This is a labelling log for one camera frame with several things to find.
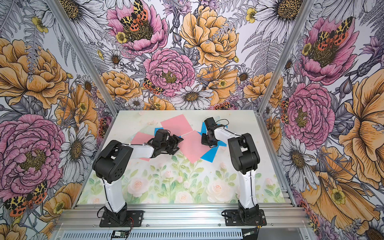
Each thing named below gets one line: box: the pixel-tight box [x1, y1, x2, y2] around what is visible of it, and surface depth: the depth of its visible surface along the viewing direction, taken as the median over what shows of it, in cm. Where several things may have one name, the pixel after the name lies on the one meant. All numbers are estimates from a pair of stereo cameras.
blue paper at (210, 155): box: [200, 145, 219, 163], surface depth 99 cm
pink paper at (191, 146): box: [178, 130, 212, 164], surface depth 101 cm
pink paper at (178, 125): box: [160, 114, 193, 137], surface depth 118 cm
